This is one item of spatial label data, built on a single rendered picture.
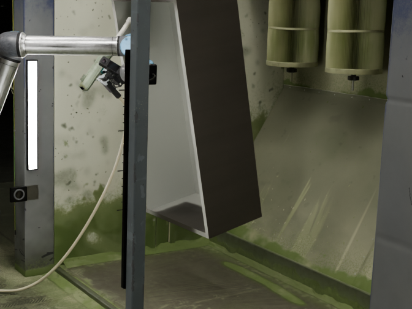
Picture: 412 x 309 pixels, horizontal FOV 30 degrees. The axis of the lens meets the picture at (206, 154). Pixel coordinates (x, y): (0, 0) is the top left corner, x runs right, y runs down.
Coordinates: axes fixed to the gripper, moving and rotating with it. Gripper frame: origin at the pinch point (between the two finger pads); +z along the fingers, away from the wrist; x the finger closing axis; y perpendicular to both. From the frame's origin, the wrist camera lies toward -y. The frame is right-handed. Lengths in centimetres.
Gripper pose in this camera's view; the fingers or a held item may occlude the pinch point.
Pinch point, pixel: (97, 74)
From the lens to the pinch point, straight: 386.7
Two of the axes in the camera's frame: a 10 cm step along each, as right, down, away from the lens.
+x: 4.2, -7.9, 4.6
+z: -7.1, 0.3, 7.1
